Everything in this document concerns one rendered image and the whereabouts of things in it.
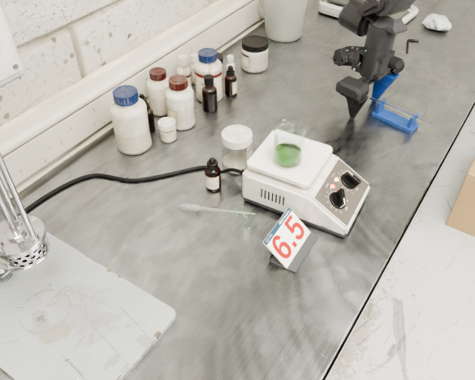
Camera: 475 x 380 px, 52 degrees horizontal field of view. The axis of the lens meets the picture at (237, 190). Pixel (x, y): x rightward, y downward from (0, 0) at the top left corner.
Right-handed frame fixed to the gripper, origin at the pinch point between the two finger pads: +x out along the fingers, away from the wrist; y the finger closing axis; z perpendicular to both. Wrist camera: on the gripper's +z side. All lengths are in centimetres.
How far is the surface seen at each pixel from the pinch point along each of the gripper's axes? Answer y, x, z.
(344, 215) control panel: 34.5, -0.2, -17.6
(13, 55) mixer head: 74, -38, -2
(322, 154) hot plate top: 29.5, -5.2, -8.4
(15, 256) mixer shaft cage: 79, -13, 2
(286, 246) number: 45.2, 1.8, -13.9
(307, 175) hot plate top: 35.8, -5.2, -9.9
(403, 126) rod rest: 1.1, 2.2, -10.6
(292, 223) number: 41.4, 0.9, -11.9
